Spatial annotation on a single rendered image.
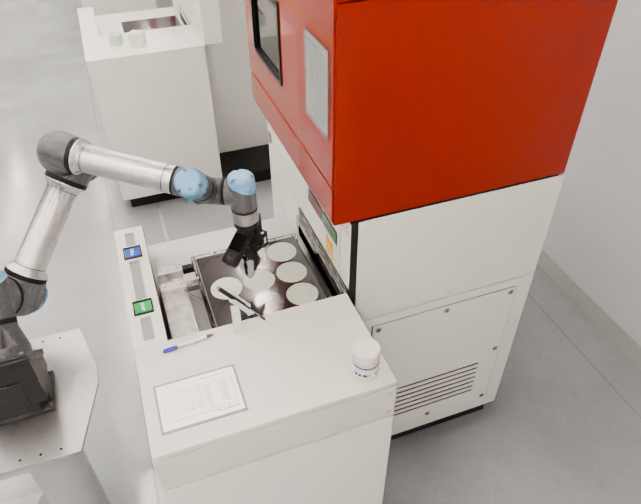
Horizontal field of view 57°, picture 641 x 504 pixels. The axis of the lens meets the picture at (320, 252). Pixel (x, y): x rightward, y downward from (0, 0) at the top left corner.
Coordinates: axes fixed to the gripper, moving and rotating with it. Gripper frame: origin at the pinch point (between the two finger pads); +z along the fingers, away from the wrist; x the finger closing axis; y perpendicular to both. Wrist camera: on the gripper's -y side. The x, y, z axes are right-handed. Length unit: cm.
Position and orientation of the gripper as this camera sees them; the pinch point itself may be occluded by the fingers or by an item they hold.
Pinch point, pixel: (247, 275)
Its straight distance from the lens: 182.0
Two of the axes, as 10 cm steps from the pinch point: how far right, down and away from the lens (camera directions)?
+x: -8.8, -3.0, 3.6
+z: 0.1, 7.6, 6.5
